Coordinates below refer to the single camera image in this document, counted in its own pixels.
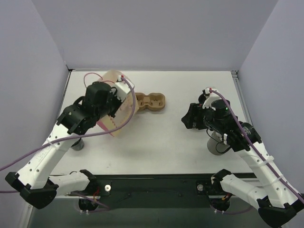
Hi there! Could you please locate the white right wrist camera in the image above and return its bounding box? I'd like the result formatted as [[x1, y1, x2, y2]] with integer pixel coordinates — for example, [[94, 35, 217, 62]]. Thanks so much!
[[202, 87, 222, 109]]

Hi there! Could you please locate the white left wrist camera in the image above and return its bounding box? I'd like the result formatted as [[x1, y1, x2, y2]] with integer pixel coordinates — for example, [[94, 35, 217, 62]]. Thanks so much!
[[113, 75, 134, 103]]

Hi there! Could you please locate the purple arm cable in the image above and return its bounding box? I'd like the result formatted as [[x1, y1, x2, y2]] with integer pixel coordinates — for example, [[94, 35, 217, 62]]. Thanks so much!
[[0, 77, 137, 212], [209, 89, 304, 214]]

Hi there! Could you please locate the pink and cream paper bag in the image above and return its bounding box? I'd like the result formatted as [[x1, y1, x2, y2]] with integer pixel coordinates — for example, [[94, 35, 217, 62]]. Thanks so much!
[[83, 69, 137, 138]]

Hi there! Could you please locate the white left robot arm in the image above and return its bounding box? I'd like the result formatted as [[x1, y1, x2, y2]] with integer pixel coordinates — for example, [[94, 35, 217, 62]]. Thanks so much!
[[5, 82, 126, 209]]

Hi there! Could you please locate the black paper cup with lettering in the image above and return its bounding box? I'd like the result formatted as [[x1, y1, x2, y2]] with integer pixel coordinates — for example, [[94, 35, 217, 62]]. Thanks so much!
[[71, 138, 85, 151]]

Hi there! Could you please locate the stack of black cup lids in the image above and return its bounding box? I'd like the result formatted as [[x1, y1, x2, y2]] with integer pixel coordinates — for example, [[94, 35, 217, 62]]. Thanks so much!
[[198, 94, 207, 104]]

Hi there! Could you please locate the brown cardboard cup carrier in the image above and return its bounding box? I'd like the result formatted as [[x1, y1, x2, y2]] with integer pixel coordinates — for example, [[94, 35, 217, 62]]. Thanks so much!
[[135, 93, 166, 112]]

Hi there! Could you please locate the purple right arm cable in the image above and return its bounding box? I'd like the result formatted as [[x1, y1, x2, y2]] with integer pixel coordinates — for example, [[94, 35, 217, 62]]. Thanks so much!
[[209, 89, 304, 214]]

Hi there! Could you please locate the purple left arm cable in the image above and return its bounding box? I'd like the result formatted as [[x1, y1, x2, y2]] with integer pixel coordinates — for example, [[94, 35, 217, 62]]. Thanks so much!
[[0, 77, 137, 212]]

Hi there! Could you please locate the grey cup with cable ties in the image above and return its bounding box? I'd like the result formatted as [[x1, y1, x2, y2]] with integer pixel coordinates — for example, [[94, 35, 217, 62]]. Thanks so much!
[[207, 131, 231, 156]]

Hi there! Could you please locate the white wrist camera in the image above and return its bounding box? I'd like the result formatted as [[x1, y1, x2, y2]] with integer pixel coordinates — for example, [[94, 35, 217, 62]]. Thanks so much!
[[202, 87, 222, 109], [113, 75, 134, 103]]

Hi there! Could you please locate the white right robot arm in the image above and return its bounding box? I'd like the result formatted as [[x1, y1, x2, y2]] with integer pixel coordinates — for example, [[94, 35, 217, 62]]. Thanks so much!
[[181, 97, 304, 228]]

